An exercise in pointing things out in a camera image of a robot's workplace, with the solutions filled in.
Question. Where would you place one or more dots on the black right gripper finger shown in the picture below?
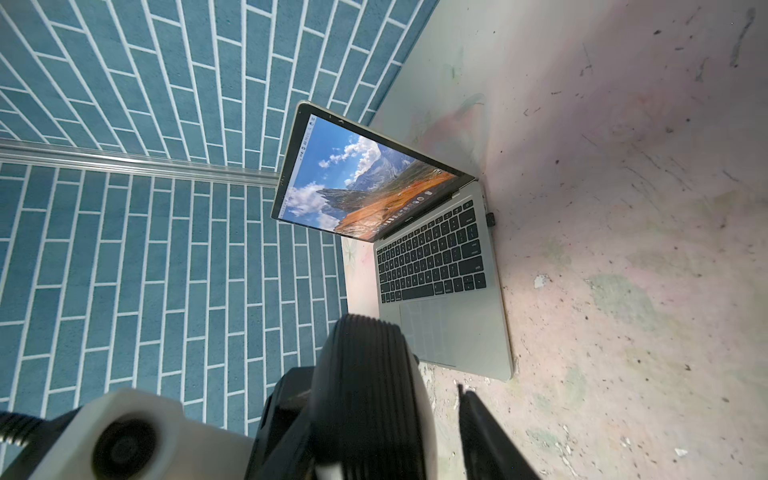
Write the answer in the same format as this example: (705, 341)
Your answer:
(487, 451)

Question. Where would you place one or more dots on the silver laptop with mountain wallpaper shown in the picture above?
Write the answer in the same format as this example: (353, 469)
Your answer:
(428, 225)

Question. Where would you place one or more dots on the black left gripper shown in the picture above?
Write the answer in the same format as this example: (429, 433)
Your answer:
(282, 449)

